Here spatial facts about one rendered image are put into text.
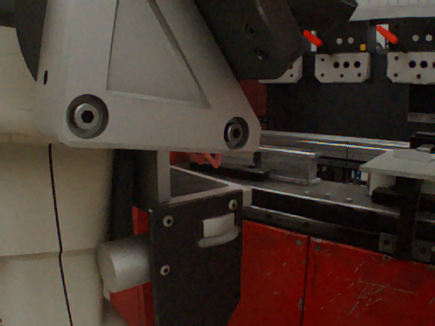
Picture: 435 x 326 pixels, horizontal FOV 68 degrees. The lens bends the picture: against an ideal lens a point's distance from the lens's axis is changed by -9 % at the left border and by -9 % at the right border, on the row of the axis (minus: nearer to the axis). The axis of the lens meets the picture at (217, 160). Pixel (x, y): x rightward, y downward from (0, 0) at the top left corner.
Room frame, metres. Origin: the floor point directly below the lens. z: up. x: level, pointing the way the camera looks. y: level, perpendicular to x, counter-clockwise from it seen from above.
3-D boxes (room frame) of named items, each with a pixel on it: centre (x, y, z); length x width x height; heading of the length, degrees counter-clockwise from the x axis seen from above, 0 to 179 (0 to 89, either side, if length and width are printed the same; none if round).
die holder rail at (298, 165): (1.17, -0.11, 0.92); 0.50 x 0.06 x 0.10; 50
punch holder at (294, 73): (1.09, -0.20, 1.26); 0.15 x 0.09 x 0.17; 50
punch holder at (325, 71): (0.96, -0.35, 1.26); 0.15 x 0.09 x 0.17; 50
